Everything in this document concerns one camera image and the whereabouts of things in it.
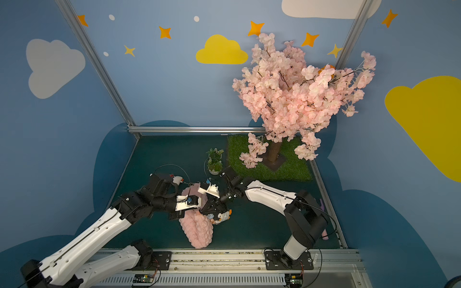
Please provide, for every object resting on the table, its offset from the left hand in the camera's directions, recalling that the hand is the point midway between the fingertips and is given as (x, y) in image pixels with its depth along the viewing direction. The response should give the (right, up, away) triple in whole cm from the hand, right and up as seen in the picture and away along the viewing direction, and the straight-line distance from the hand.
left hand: (194, 200), depth 72 cm
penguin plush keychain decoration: (+11, -9, +7) cm, 16 cm away
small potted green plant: (+6, +13, +28) cm, 32 cm away
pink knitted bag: (-1, -11, +5) cm, 12 cm away
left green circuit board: (-21, -32, -1) cm, 38 cm away
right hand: (+5, -5, +3) cm, 7 cm away
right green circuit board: (+41, -33, 0) cm, 53 cm away
